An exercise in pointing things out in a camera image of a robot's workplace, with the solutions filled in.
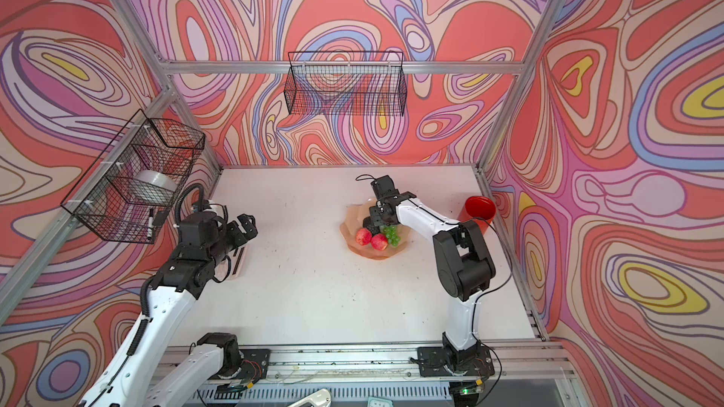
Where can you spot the pink faceted fruit bowl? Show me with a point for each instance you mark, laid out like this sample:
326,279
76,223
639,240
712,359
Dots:
354,220

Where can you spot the aluminium front rail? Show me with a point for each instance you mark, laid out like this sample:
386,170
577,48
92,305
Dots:
390,362

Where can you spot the red plastic cup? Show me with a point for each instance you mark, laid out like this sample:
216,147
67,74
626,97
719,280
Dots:
480,209

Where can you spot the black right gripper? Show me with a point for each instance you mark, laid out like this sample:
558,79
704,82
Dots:
376,218

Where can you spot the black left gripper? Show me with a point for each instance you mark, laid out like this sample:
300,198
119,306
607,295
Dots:
238,236

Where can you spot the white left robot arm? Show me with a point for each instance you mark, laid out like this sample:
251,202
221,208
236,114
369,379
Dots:
207,238

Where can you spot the black wire basket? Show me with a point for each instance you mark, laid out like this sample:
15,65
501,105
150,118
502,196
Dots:
115,207
346,83

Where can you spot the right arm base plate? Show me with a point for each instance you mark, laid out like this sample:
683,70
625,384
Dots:
447,362

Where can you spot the pink calculator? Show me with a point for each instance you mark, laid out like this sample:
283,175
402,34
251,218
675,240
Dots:
237,263

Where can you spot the red fake apple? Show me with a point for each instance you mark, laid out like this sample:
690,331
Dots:
364,237
379,242

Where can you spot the white handle object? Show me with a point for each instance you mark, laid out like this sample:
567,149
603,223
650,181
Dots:
319,398

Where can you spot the green fake grape bunch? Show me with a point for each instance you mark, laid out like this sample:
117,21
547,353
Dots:
391,235

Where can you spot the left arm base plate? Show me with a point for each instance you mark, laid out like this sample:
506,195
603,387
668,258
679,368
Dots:
252,368

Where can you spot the silver tape roll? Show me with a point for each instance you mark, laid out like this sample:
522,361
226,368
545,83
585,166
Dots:
156,179

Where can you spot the black wire basket back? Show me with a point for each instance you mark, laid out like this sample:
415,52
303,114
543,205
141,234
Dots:
346,83

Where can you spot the black wire basket left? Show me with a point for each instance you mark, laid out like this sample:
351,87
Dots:
115,207

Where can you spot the black marker pen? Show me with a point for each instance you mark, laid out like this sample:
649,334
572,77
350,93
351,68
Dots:
150,230

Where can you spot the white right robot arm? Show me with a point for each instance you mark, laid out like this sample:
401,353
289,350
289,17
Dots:
464,264

